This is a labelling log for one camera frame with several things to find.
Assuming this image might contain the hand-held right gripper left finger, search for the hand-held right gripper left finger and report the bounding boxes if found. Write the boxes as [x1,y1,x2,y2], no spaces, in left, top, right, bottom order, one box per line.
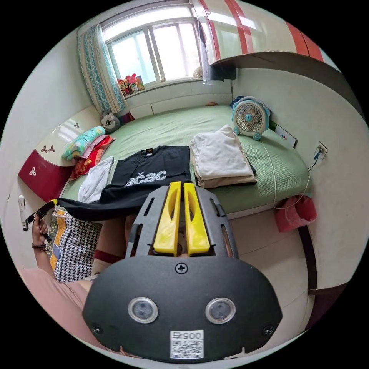
[153,181,182,257]

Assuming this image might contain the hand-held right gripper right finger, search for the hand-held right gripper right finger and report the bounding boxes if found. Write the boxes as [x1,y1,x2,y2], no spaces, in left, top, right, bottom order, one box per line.
[183,182,217,257]

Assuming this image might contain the black t-shirt with white print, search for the black t-shirt with white print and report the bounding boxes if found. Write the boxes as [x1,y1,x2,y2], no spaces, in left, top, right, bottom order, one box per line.
[57,145,193,223]

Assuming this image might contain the person's left forearm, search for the person's left forearm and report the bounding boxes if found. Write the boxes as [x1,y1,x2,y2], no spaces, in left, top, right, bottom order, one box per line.
[31,243,60,273]

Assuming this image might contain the person's left hand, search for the person's left hand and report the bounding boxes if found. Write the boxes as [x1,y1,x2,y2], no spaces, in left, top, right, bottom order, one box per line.
[32,215,50,247]

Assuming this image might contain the red and white headboard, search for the red and white headboard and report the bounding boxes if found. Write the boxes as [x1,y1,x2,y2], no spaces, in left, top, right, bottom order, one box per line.
[18,105,100,203]

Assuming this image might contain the white garment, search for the white garment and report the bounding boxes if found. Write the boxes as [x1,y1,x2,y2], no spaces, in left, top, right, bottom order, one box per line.
[78,156,115,204]

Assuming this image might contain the houndstooth bag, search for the houndstooth bag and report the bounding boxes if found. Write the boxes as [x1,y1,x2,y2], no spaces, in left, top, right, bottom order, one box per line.
[49,215,103,284]

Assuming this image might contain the red pillow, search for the red pillow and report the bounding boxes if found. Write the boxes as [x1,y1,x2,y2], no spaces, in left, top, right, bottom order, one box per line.
[70,135,116,181]

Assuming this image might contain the teal floral rolled blanket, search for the teal floral rolled blanket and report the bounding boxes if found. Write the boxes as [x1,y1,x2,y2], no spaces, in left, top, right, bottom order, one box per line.
[61,126,106,161]

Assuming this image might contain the pile of clothes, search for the pile of clothes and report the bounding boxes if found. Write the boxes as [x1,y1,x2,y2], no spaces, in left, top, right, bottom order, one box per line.
[189,124,258,189]

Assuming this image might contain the bed with green mat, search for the bed with green mat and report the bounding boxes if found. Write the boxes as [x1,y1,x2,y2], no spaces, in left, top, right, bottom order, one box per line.
[61,103,314,214]

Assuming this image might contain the grey plush toy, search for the grey plush toy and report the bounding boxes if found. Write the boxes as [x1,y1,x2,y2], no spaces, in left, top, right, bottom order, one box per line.
[100,111,121,133]

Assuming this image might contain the red bag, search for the red bag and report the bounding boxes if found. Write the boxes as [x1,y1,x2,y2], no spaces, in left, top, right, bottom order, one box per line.
[274,195,318,233]

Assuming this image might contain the person's body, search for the person's body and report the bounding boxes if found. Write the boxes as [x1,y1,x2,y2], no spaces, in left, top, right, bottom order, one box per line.
[17,214,140,359]

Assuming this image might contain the white and blue table fan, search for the white and blue table fan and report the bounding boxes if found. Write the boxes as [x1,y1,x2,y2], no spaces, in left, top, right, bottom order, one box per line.
[231,96,273,141]

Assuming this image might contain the white flat box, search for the white flat box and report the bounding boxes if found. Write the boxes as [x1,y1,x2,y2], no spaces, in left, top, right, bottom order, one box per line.
[270,120,298,149]

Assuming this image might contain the teal patterned curtain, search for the teal patterned curtain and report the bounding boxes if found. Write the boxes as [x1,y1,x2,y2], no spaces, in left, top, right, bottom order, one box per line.
[77,24,128,115]

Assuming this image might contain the toys on window sill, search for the toys on window sill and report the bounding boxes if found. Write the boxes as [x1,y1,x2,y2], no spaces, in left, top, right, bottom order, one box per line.
[116,73,145,97]

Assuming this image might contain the window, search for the window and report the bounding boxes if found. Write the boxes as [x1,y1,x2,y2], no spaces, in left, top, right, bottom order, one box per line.
[100,5,209,87]

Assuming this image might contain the cupboard with red stripes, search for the cupboard with red stripes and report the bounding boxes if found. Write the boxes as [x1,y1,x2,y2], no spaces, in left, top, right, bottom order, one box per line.
[189,0,328,67]

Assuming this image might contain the white fan cable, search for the white fan cable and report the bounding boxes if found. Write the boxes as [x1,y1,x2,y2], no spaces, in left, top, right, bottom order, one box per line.
[260,139,312,210]

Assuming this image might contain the wall socket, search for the wall socket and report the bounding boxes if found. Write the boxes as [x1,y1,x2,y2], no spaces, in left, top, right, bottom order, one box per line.
[313,141,328,163]

